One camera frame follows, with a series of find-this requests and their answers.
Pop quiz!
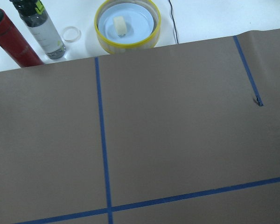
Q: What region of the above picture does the red thermos bottle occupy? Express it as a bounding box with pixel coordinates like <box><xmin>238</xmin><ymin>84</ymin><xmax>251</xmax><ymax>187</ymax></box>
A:
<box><xmin>0</xmin><ymin>9</ymin><xmax>43</xmax><ymax>68</ymax></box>

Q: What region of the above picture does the yellow rimmed round container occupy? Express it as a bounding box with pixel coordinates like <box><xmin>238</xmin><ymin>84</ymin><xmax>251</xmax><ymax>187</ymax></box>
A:
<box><xmin>94</xmin><ymin>0</ymin><xmax>161</xmax><ymax>54</ymax></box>

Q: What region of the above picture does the white tape roll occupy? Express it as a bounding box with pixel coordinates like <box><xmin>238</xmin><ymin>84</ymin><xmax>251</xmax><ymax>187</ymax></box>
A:
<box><xmin>113</xmin><ymin>16</ymin><xmax>127</xmax><ymax>37</ymax></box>

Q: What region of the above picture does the thin black cable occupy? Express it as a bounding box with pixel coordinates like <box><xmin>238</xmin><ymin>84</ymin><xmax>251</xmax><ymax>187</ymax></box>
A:
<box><xmin>167</xmin><ymin>0</ymin><xmax>179</xmax><ymax>45</ymax></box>

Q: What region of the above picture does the clear tape ring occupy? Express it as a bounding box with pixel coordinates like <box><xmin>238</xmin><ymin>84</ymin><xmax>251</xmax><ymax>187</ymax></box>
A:
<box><xmin>61</xmin><ymin>26</ymin><xmax>82</xmax><ymax>43</ymax></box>

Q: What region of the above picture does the clear bottle green cap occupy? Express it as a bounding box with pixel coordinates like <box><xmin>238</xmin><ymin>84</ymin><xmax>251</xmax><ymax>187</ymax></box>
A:
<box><xmin>11</xmin><ymin>0</ymin><xmax>66</xmax><ymax>60</ymax></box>

